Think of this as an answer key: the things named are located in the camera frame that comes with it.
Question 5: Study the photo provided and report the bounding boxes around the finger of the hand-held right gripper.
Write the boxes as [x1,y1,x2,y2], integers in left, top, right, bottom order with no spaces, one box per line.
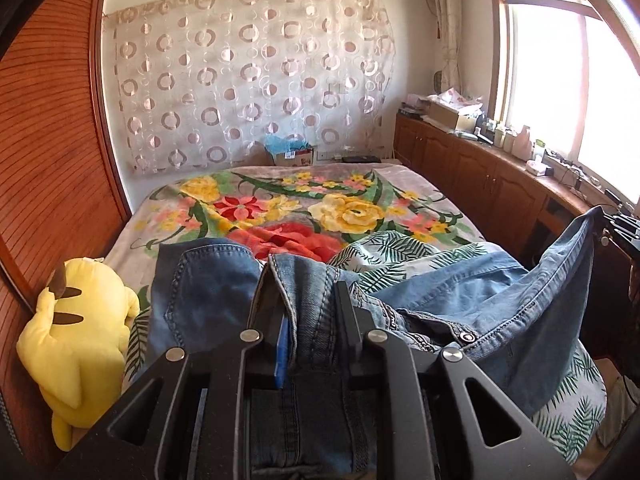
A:
[602,212,640,252]

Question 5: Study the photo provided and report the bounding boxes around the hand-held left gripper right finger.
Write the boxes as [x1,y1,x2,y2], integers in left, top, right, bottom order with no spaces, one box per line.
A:
[335,280,576,480]

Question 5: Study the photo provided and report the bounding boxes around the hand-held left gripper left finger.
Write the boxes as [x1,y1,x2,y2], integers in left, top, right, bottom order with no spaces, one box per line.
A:
[50,255,296,480]

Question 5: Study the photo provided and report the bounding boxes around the dark blue denim pants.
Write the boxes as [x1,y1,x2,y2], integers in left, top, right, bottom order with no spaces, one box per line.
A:
[149,239,268,366]

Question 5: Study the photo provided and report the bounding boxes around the light blue denim pants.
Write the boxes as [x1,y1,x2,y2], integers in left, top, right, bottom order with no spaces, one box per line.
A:
[249,205,607,477]

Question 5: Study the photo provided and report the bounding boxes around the floral blanket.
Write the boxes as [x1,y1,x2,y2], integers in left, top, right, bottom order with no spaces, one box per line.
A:
[106,162,485,267]

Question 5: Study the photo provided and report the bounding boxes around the window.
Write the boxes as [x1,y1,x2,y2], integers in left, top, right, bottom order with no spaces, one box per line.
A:
[491,0,640,188]

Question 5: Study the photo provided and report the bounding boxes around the wooden cabinet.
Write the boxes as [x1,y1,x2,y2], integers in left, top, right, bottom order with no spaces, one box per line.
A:
[392,109,640,273]

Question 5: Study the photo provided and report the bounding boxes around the leaf print bedsheet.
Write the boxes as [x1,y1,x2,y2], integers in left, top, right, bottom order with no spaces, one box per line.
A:
[122,236,608,467]

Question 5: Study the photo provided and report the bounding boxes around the cardboard box with blue cloth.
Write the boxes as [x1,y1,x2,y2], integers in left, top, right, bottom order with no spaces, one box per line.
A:
[264,134,317,167]

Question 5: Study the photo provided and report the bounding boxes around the cardboard box with papers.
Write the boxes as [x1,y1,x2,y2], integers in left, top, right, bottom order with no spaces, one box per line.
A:
[427,89,485,132]

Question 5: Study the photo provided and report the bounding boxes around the yellow plush toy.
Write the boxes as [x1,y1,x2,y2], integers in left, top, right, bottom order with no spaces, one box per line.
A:
[16,257,142,452]

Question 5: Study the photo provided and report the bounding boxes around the white patterned window curtain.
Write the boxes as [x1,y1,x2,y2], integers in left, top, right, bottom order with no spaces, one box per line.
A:
[429,0,462,93]

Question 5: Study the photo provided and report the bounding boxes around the circle pattern sheer curtain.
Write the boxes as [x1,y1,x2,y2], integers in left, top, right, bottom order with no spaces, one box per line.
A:
[101,0,397,176]

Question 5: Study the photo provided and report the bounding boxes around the wooden slatted panel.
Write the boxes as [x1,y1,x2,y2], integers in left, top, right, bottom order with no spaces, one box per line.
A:
[0,0,135,480]

